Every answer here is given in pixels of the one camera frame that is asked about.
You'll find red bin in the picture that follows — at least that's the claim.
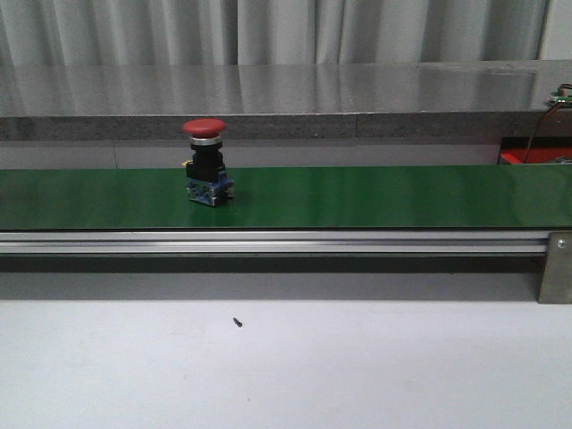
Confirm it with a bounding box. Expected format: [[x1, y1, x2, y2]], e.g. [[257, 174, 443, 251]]
[[498, 137, 571, 164]]

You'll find grey stone counter slab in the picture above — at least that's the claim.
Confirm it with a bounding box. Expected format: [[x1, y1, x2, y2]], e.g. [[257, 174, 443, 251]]
[[1, 60, 571, 141]]

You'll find aluminium conveyor side rail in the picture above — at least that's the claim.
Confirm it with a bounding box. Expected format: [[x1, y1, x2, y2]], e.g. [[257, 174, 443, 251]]
[[1, 230, 551, 255]]

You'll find small green circuit board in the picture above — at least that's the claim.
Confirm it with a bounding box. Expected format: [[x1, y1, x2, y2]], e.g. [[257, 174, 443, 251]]
[[544, 83, 572, 107]]

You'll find grey pleated curtain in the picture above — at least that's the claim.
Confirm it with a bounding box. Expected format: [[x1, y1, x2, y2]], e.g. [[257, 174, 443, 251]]
[[1, 1, 549, 66]]

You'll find metal conveyor support bracket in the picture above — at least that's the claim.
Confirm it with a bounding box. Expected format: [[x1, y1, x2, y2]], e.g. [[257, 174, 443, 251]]
[[538, 231, 572, 304]]

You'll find green conveyor belt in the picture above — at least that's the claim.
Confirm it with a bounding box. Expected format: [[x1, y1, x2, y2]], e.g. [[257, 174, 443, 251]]
[[1, 164, 571, 231]]

